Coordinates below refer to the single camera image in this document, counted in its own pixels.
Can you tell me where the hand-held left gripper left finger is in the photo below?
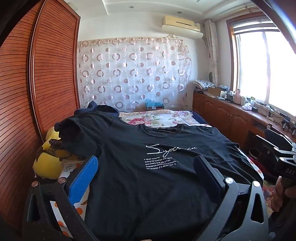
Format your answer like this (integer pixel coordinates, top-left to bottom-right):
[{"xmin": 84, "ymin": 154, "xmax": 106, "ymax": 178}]
[{"xmin": 22, "ymin": 155, "xmax": 100, "ymax": 241}]

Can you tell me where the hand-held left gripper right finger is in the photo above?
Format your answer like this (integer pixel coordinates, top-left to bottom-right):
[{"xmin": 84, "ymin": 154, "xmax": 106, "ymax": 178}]
[{"xmin": 193, "ymin": 155, "xmax": 270, "ymax": 241}]

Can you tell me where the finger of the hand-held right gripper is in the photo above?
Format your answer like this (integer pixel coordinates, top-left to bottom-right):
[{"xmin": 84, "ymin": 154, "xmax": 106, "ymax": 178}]
[
  {"xmin": 264, "ymin": 128, "xmax": 296, "ymax": 149},
  {"xmin": 252, "ymin": 135, "xmax": 282, "ymax": 161}
]

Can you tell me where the black printed t-shirt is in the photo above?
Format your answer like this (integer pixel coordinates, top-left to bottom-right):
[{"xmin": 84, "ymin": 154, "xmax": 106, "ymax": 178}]
[{"xmin": 54, "ymin": 110, "xmax": 264, "ymax": 241}]

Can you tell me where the person's right hand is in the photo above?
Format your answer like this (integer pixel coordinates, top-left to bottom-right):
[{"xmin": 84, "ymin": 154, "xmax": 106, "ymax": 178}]
[{"xmin": 271, "ymin": 176, "xmax": 296, "ymax": 212}]

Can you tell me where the round trash bin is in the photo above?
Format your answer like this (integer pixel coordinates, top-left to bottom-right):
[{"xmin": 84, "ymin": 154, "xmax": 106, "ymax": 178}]
[{"xmin": 248, "ymin": 148, "xmax": 263, "ymax": 160}]

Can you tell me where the yellow plush toy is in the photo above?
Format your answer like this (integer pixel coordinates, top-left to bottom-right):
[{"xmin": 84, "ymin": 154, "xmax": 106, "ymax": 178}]
[{"xmin": 32, "ymin": 126, "xmax": 79, "ymax": 180}]

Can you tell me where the patterned folded blanket stack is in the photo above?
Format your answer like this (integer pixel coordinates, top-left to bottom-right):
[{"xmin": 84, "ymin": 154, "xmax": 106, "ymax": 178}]
[{"xmin": 47, "ymin": 138, "xmax": 68, "ymax": 151}]

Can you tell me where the long wooden cabinet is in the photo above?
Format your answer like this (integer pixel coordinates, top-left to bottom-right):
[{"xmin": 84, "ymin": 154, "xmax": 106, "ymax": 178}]
[{"xmin": 192, "ymin": 91, "xmax": 296, "ymax": 149}]

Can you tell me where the navy bedspread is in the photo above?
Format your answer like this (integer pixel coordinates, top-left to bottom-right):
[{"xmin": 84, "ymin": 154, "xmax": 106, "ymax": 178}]
[{"xmin": 191, "ymin": 111, "xmax": 207, "ymax": 125}]

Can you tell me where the wooden framed window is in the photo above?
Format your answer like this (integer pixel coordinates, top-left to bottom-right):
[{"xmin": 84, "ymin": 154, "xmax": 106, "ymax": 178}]
[{"xmin": 227, "ymin": 14, "xmax": 296, "ymax": 118}]

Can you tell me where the navy folded garment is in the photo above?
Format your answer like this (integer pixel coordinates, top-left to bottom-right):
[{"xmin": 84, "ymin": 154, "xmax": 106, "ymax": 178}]
[{"xmin": 74, "ymin": 100, "xmax": 120, "ymax": 119}]

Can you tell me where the cardboard box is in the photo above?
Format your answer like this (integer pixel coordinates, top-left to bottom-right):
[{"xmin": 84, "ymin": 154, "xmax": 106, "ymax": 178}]
[{"xmin": 206, "ymin": 86, "xmax": 222, "ymax": 98}]

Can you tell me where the floral blanket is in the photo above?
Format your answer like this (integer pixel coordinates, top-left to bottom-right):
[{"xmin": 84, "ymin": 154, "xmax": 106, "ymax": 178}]
[{"xmin": 119, "ymin": 109, "xmax": 212, "ymax": 128}]

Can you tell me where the stack of folded cloths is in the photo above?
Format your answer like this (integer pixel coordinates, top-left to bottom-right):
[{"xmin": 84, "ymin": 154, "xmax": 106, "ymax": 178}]
[{"xmin": 194, "ymin": 79, "xmax": 215, "ymax": 91}]

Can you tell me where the blue box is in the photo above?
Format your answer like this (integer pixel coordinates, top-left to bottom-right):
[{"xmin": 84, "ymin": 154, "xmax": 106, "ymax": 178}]
[{"xmin": 145, "ymin": 98, "xmax": 164, "ymax": 110}]

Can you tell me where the pale window curtain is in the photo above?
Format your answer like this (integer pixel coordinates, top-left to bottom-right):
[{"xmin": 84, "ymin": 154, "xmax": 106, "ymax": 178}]
[{"xmin": 204, "ymin": 20, "xmax": 220, "ymax": 87}]

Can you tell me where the wooden louvered wardrobe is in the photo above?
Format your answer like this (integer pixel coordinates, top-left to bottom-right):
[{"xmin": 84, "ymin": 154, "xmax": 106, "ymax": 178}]
[{"xmin": 0, "ymin": 0, "xmax": 81, "ymax": 232}]

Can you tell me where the circle pattern sheer curtain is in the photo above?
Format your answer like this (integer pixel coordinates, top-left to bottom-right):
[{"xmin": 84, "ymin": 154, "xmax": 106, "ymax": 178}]
[{"xmin": 77, "ymin": 35, "xmax": 192, "ymax": 114}]

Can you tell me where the white air deflector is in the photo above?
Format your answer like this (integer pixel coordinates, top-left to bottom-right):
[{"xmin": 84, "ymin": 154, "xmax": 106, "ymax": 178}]
[{"xmin": 161, "ymin": 25, "xmax": 204, "ymax": 39}]

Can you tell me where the white air conditioner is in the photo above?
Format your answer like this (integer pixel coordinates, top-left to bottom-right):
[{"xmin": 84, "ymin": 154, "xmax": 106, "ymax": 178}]
[{"xmin": 162, "ymin": 15, "xmax": 201, "ymax": 32}]

